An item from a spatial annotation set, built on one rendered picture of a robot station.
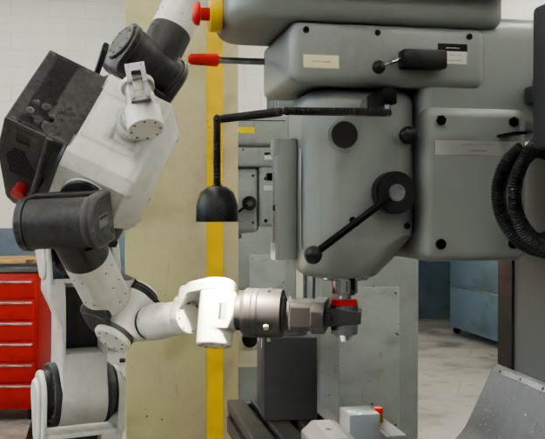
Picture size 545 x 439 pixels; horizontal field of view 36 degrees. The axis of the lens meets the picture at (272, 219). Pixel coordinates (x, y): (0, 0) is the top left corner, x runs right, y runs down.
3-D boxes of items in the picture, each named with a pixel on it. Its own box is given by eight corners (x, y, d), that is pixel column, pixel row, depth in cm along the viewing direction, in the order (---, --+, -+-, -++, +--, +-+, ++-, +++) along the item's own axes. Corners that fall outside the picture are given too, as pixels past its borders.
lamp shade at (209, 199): (187, 221, 144) (187, 185, 144) (219, 220, 149) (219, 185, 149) (213, 221, 139) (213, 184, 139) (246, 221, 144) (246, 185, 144)
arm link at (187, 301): (216, 274, 151) (171, 284, 161) (212, 324, 148) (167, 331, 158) (244, 281, 155) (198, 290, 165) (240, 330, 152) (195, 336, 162)
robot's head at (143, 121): (120, 146, 156) (132, 118, 149) (113, 103, 161) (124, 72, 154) (155, 148, 159) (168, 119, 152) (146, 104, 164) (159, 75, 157)
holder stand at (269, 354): (263, 421, 190) (263, 332, 189) (256, 399, 212) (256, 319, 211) (317, 420, 191) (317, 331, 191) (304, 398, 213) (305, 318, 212)
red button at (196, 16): (192, 23, 142) (192, -2, 142) (190, 27, 146) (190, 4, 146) (212, 23, 143) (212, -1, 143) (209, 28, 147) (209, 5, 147)
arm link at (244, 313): (259, 282, 150) (196, 280, 151) (254, 343, 146) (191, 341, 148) (267, 296, 160) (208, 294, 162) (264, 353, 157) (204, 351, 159)
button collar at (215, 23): (211, 28, 142) (211, -8, 142) (206, 35, 148) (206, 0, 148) (223, 29, 142) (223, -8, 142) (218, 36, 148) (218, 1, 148)
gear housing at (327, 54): (291, 82, 135) (291, 18, 135) (262, 101, 159) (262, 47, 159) (486, 88, 142) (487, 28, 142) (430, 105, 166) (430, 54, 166)
